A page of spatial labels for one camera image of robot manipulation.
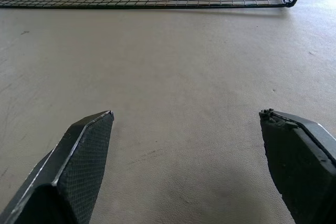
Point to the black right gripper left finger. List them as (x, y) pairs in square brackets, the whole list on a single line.
[(78, 166)]

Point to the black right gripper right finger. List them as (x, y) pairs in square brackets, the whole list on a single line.
[(296, 166)]

